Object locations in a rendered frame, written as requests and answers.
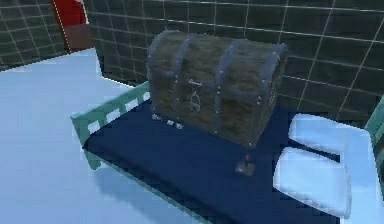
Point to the brown wooden treasure chest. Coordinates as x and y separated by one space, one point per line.
216 83

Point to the green bed with blue cover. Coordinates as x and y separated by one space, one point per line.
173 166

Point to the white pillow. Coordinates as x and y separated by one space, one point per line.
328 133
313 180

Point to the red and brown door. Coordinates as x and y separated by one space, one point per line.
74 23

